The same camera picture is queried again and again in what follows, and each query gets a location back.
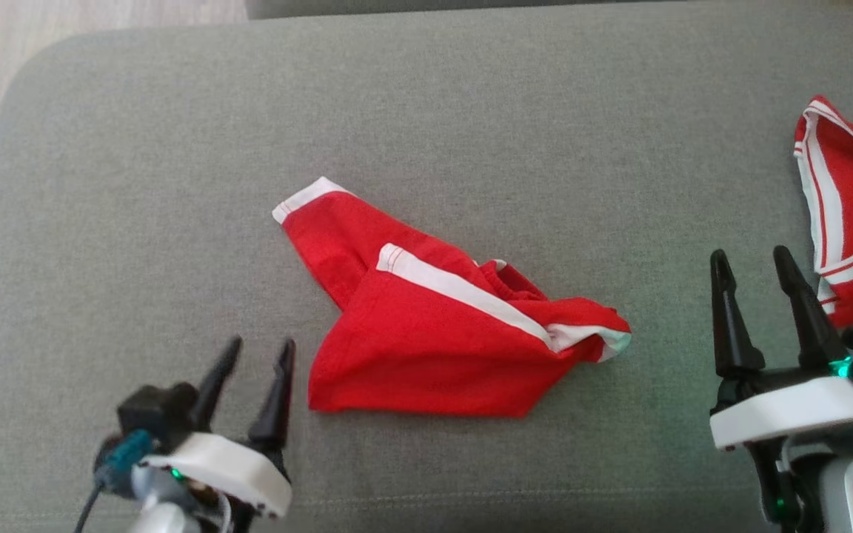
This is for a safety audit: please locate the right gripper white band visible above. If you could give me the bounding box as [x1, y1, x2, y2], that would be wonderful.
[709, 245, 853, 451]

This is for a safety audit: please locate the grey sofa seat cushion large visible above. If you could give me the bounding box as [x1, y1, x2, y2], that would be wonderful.
[245, 0, 694, 20]

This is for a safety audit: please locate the red shorts white stripe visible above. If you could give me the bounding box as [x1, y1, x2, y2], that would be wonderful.
[272, 176, 632, 419]

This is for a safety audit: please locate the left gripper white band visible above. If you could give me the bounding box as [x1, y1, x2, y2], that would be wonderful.
[141, 335, 297, 520]

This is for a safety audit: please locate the left black cable teal plug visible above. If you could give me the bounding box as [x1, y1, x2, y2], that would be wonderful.
[75, 429, 155, 533]

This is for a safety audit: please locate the grey fabric sofa ottoman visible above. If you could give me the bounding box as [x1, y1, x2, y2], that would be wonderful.
[0, 0, 853, 533]

